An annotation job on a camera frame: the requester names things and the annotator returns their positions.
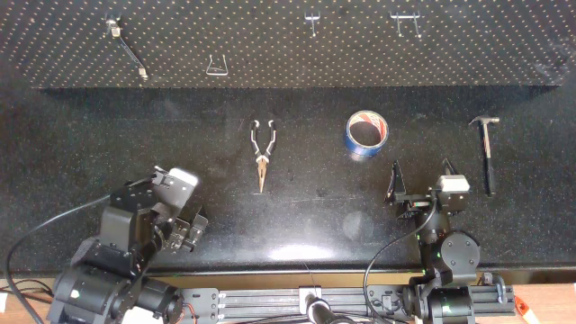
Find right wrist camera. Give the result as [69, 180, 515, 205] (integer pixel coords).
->
[434, 174, 472, 213]

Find black pegboard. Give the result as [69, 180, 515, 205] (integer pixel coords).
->
[0, 0, 576, 90]

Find black cable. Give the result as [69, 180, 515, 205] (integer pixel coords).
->
[4, 193, 112, 324]
[362, 193, 440, 323]

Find pliers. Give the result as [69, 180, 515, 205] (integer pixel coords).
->
[248, 118, 278, 194]

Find hammer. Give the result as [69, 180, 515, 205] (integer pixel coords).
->
[467, 114, 501, 198]

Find roll of blue tape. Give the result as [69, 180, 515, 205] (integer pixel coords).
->
[344, 109, 391, 158]

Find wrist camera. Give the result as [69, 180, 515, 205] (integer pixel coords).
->
[155, 166, 200, 212]
[434, 174, 472, 213]

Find mounting rail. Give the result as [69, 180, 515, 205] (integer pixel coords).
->
[177, 271, 517, 324]

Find wrench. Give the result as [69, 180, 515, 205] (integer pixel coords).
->
[105, 18, 150, 82]

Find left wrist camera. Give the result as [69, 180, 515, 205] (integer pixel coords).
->
[155, 166, 200, 212]

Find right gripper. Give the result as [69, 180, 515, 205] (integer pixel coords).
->
[384, 157, 460, 220]

